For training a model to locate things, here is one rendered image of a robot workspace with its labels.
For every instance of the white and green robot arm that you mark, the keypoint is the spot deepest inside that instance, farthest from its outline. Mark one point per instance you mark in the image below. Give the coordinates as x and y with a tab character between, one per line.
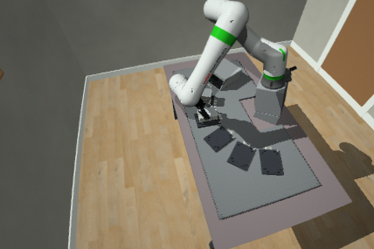
231	18

